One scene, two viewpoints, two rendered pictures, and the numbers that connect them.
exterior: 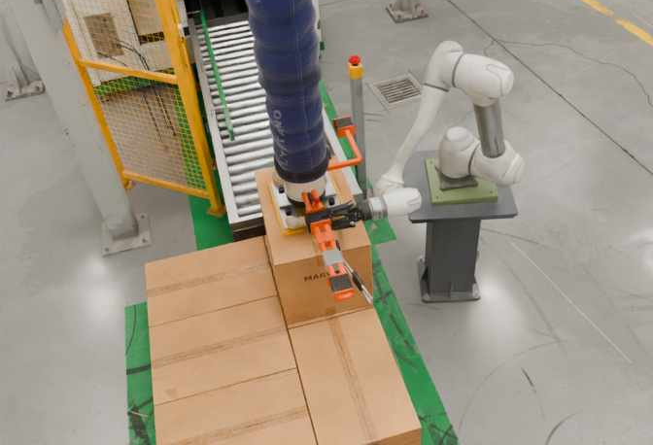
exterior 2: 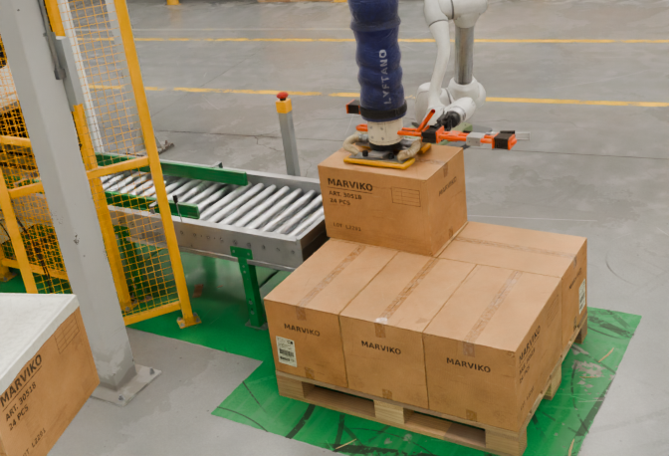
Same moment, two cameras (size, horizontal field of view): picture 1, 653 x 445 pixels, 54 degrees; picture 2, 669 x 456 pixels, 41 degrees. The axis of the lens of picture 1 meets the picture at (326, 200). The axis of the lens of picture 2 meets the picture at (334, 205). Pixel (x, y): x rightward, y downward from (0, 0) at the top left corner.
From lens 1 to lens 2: 3.28 m
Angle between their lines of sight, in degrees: 42
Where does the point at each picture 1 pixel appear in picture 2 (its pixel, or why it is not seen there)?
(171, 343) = (372, 308)
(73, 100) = (83, 194)
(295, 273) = (435, 187)
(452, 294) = not seen: hidden behind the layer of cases
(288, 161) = (391, 99)
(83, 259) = (103, 421)
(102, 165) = (107, 278)
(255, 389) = (470, 285)
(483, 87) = (476, 5)
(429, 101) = (444, 31)
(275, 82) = (384, 20)
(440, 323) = not seen: hidden behind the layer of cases
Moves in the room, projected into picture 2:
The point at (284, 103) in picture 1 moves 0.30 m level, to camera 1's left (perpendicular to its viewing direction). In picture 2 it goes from (388, 39) to (346, 58)
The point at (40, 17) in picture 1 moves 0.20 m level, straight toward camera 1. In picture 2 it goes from (59, 97) to (99, 97)
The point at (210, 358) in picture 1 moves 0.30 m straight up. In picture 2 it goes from (413, 295) to (408, 235)
